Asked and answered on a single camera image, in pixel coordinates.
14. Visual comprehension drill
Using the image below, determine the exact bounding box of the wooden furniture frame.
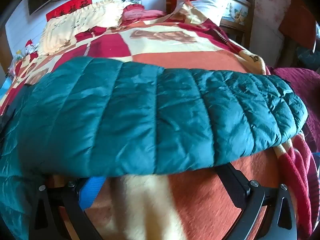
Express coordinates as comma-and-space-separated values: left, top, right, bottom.
217, 0, 256, 50

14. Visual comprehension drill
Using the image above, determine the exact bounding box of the red and white toy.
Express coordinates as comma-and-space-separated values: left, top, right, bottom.
24, 39, 35, 54

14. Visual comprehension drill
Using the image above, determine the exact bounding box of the teal quilted puffer jacket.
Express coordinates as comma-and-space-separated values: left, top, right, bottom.
0, 56, 308, 240

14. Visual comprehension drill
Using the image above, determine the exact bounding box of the cream embroidered pillow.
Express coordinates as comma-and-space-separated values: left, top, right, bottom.
37, 1, 130, 55

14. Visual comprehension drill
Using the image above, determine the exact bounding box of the maroon cloth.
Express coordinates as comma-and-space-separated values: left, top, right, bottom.
267, 66, 320, 155

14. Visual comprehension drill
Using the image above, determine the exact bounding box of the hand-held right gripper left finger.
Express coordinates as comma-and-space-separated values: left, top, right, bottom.
29, 176, 107, 240

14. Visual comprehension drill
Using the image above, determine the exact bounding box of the light blue cloth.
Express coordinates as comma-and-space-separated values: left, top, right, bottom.
0, 77, 13, 97

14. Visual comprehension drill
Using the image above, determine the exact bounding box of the red and cream printed blanket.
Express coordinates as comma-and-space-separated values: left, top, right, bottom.
0, 0, 316, 240

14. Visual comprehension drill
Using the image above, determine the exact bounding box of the orange-brown cloth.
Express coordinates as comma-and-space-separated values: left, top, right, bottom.
279, 0, 318, 53

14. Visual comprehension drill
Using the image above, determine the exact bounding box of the white pillow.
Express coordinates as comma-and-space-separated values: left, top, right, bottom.
176, 0, 225, 25

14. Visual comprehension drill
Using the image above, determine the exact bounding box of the red wall banner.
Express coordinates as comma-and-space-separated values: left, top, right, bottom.
46, 0, 93, 22

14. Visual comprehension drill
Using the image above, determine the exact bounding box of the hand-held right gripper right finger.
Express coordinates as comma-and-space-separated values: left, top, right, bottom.
215, 164, 298, 240

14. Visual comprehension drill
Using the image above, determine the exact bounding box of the red ruffled pillow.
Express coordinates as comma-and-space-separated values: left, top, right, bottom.
121, 4, 167, 27

